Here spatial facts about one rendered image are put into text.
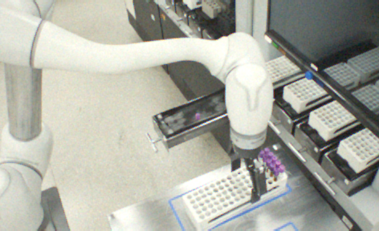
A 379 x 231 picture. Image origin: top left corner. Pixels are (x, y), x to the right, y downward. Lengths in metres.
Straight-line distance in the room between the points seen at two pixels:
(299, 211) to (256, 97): 0.46
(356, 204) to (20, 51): 1.05
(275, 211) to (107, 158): 1.46
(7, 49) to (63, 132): 1.90
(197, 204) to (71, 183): 1.38
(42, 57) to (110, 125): 1.84
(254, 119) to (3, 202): 0.74
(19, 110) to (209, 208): 0.60
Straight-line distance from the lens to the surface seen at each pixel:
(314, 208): 1.17
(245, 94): 0.81
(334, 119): 1.36
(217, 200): 1.09
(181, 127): 1.37
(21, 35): 0.78
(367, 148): 1.30
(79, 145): 2.54
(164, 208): 1.16
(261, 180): 1.01
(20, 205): 1.21
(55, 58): 0.79
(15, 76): 1.07
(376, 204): 1.34
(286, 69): 1.52
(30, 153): 1.27
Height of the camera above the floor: 1.81
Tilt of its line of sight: 45 degrees down
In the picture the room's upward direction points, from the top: 6 degrees counter-clockwise
